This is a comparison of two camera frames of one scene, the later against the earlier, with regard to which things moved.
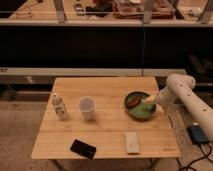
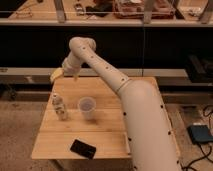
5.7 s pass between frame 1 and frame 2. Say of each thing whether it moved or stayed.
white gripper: moved
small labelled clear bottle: stayed
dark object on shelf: stayed
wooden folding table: stayed
